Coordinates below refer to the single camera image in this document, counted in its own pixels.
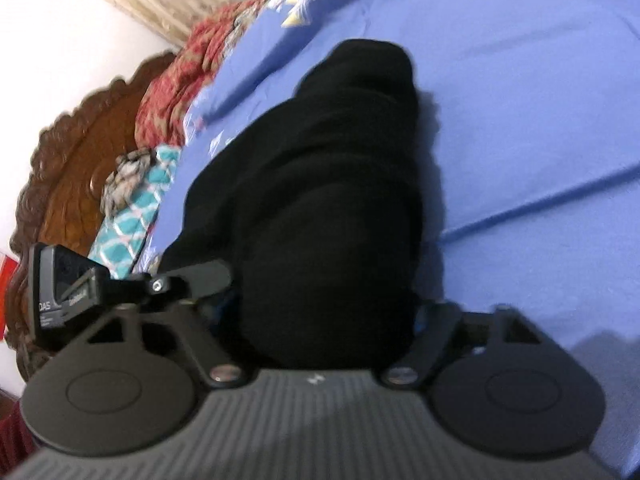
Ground teal white patterned pillow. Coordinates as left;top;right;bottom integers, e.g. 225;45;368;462
89;144;181;278

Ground crumpled floral cloth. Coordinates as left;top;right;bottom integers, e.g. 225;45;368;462
100;148;155;218

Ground red floral quilt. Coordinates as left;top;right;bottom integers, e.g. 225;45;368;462
134;0;270;148

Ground carved wooden headboard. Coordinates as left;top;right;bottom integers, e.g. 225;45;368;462
4;52;175;380

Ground blue patterned bedsheet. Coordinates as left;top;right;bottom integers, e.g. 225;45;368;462
139;0;639;476

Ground black pants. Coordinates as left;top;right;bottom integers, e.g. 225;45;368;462
160;40;424;370

